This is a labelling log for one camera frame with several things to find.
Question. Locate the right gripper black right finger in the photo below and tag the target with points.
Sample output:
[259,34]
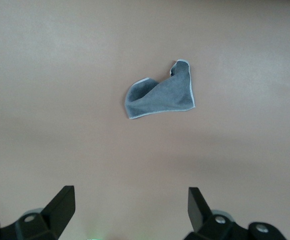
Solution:
[209,227]

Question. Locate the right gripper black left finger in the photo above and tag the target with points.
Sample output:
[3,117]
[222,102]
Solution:
[47,222]

